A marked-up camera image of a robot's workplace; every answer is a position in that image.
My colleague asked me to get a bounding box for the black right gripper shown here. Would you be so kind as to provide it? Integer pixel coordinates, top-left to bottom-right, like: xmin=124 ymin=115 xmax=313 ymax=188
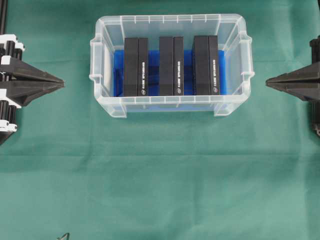
xmin=265 ymin=35 xmax=320 ymax=137

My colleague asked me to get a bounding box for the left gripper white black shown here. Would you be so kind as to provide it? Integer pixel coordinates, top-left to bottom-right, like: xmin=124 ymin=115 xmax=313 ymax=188
xmin=0 ymin=33 xmax=65 ymax=133

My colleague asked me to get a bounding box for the black RealSense box D435i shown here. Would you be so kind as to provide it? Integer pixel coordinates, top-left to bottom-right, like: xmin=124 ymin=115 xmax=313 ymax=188
xmin=192 ymin=35 xmax=221 ymax=96
xmin=123 ymin=37 xmax=149 ymax=97

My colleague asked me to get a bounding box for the black RealSense box D415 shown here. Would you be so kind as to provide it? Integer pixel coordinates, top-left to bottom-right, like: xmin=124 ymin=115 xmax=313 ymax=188
xmin=158 ymin=36 xmax=184 ymax=96

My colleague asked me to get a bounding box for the clear plastic storage case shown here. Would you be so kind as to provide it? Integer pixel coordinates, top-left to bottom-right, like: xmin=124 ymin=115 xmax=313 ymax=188
xmin=89 ymin=13 xmax=255 ymax=118

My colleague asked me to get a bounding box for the green table cloth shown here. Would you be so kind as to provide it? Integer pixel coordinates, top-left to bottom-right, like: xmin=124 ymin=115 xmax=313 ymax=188
xmin=0 ymin=0 xmax=320 ymax=240

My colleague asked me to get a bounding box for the blue foam liner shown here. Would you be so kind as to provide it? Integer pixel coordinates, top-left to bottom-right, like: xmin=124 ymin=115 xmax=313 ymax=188
xmin=113 ymin=49 xmax=233 ymax=97

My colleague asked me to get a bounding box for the small dark tripod tip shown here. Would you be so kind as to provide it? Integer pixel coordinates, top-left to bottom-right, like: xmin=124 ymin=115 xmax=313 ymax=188
xmin=56 ymin=232 xmax=70 ymax=240

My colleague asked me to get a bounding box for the black frame post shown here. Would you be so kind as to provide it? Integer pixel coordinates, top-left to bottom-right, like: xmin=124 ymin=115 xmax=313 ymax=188
xmin=0 ymin=0 xmax=8 ymax=35

